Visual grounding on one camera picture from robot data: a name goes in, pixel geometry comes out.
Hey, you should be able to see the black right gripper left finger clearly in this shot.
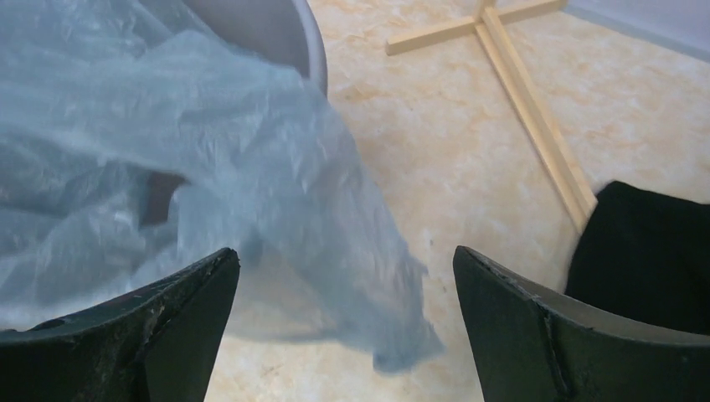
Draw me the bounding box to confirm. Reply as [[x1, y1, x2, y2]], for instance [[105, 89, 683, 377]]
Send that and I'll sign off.
[[1, 248, 239, 401]]

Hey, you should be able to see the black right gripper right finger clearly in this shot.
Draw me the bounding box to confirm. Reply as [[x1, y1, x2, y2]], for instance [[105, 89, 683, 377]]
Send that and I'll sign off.
[[452, 246, 709, 401]]

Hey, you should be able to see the blue plastic trash bag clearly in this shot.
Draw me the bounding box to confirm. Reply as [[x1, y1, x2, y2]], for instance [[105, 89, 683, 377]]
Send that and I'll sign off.
[[1, 1, 443, 373]]

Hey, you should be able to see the grey round trash bin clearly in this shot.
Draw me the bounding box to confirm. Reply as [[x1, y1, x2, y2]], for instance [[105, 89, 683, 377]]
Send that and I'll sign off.
[[186, 0, 327, 94]]

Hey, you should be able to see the black hanging t-shirt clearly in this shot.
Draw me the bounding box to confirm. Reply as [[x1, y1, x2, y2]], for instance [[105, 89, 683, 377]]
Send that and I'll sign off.
[[565, 181, 709, 335]]

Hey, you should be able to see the wooden clothes rack frame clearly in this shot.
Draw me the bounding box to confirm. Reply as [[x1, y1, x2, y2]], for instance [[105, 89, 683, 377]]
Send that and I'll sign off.
[[385, 0, 597, 233]]

